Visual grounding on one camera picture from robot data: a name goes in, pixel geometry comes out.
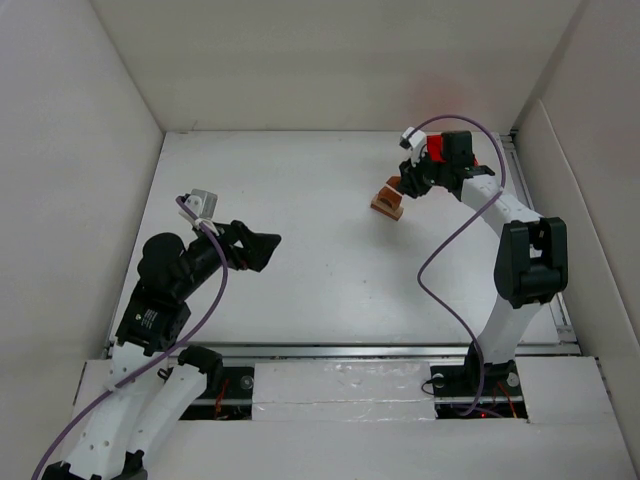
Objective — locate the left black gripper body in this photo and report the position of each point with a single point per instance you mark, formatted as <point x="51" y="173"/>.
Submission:
<point x="238" y="244"/>

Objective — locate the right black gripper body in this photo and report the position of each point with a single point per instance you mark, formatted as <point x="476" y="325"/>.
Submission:
<point x="415" y="175"/>

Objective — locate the small red-brown wood block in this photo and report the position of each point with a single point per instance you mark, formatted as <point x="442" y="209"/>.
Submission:
<point x="393" y="182"/>

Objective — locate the orange arch wood block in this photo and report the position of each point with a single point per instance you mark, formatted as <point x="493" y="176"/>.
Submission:
<point x="390" y="194"/>

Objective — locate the reddish long wood block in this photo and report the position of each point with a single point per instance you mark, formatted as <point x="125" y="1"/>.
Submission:
<point x="393" y="213"/>

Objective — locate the red plastic bin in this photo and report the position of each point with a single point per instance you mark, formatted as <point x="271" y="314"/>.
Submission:
<point x="452" y="147"/>

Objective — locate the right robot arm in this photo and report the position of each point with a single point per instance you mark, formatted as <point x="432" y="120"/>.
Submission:
<point x="531" y="265"/>

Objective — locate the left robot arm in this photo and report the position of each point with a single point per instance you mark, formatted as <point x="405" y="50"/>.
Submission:
<point x="154" y="373"/>

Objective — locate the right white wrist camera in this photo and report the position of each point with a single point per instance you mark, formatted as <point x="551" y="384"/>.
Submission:
<point x="413" y="141"/>

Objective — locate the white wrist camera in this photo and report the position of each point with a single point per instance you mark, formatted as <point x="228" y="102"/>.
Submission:
<point x="413" y="141"/>
<point x="198" y="206"/>

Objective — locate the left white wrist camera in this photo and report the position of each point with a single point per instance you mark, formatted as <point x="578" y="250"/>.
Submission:
<point x="198" y="206"/>

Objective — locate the aluminium front rail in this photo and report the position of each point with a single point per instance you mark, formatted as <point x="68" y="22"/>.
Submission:
<point x="335" y="351"/>

